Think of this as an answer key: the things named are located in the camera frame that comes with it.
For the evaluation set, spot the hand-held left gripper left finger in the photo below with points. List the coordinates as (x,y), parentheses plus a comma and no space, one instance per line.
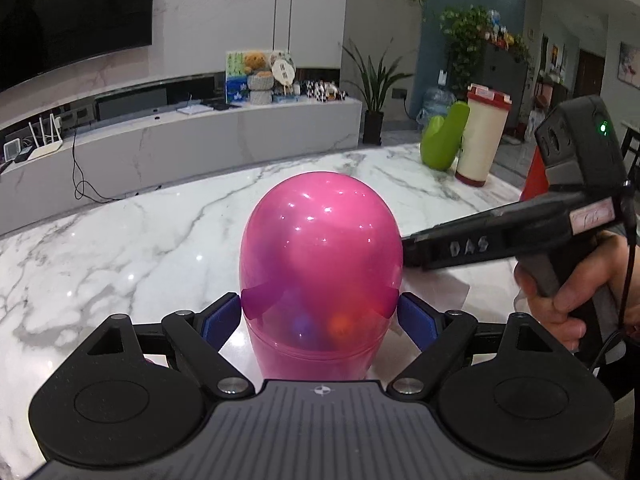
(222,321)

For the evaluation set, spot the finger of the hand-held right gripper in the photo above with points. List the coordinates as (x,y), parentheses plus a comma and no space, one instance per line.
(414,250)

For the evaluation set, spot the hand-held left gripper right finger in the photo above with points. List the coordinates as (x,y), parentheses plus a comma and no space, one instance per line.
(417,321)

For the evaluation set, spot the pink capsule container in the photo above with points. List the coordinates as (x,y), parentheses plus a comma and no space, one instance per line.
(320,240)

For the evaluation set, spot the red container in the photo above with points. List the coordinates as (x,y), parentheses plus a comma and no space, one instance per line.
(534,180)

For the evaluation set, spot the person's right hand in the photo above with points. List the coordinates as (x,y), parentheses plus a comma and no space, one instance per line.
(555,315)

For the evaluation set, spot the dark wooden door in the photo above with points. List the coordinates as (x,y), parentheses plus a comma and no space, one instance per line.
(590,72)

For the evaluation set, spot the cream tumbler with red base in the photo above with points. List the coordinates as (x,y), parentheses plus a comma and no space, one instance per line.
(481,145)

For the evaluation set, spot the dark grey cabinet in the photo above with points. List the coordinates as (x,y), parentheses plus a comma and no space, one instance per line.
(505,80)

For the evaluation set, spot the green pear-shaped vase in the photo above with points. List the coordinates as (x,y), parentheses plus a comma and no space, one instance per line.
(440,145)

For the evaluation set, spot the colourful toys on cabinet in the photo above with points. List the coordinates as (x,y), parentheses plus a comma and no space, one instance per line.
(500,32)

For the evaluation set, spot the blue water jug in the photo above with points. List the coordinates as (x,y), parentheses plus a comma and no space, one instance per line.
(435,105)

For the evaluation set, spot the long-leaf potted plant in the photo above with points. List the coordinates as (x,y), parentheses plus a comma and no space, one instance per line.
(374,105)

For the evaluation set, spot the leafy pothos plant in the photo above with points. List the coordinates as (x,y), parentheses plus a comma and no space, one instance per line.
(465,35)

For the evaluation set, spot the white marble tv console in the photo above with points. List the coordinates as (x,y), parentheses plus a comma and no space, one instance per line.
(210,150)

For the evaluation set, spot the black and white toy figures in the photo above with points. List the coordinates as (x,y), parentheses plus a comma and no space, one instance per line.
(322,91)

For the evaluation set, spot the black tablet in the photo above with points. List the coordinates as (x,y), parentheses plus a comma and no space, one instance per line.
(216,106)

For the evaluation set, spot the white paper fan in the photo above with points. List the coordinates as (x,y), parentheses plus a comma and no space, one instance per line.
(282,74)

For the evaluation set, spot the round patterned paper fan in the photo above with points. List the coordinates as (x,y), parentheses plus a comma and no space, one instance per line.
(284,56)

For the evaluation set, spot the flower painting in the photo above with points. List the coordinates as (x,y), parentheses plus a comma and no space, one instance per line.
(234,85)

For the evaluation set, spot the white router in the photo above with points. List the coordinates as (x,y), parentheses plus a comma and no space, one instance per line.
(46,147)

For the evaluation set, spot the small white device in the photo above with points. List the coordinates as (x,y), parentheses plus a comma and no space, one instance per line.
(12,152)

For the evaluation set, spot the black television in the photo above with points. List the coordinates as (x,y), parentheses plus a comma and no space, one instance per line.
(70,10)

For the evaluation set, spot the abstract wall painting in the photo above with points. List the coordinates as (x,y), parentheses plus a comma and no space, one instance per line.
(631,62)

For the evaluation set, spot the wall outlet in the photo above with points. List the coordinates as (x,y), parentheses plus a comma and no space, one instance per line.
(400,94)

